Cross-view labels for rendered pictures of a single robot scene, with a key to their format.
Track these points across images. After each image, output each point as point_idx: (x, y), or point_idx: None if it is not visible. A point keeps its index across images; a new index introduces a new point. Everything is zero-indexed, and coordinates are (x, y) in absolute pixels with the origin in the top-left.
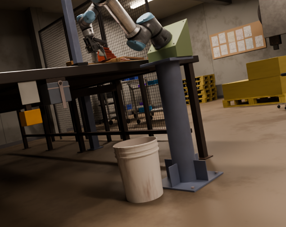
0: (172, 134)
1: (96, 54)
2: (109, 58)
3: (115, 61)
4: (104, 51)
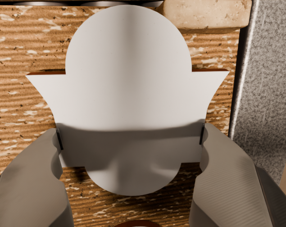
0: None
1: (73, 221)
2: (215, 88)
3: (216, 33)
4: (270, 179)
